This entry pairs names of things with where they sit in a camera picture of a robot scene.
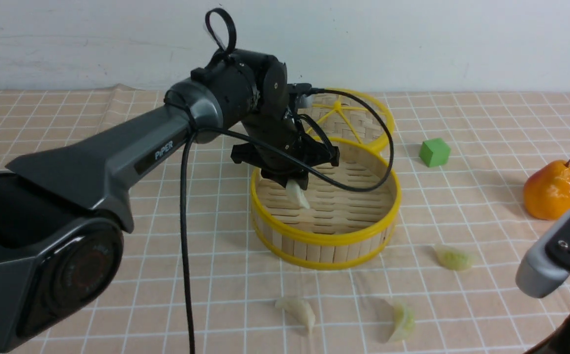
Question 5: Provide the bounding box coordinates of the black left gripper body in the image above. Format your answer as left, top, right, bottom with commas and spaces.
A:
230, 107, 341, 190

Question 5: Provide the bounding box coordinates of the pale white dumpling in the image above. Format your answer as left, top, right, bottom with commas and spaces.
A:
274, 296, 316, 335

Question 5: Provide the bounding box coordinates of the light green dumpling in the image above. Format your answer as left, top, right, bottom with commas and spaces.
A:
433, 244, 474, 272

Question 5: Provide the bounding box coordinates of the greenish dumpling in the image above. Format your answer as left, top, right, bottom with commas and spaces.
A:
388, 300, 416, 343

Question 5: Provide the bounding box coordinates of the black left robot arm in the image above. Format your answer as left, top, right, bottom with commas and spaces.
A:
0, 49, 340, 353

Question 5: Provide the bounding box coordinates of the bamboo steamer lid yellow rim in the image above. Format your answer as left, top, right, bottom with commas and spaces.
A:
298, 93, 389, 157

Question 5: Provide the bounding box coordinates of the bamboo steamer tray yellow rim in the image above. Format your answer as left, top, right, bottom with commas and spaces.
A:
250, 137, 402, 271

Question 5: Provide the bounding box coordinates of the green cube block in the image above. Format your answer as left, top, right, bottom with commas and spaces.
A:
418, 138, 451, 168

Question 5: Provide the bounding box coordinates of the checkered beige tablecloth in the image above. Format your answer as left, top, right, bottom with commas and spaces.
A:
0, 86, 570, 354

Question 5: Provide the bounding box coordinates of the orange toy pear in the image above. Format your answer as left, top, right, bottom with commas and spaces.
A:
523, 159, 570, 220

